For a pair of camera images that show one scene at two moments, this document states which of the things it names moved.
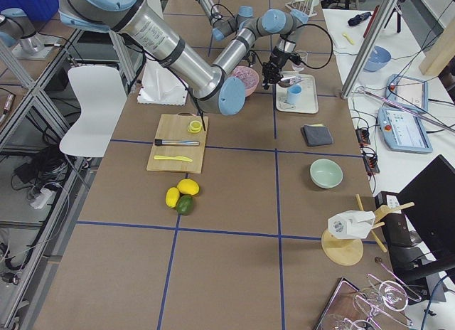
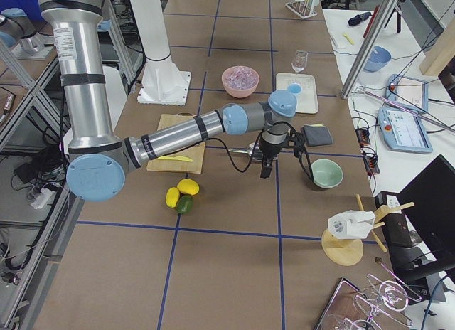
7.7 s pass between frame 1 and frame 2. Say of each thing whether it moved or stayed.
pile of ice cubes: stayed
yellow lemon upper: stayed
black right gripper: moved
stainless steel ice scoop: moved
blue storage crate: stayed
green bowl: stayed
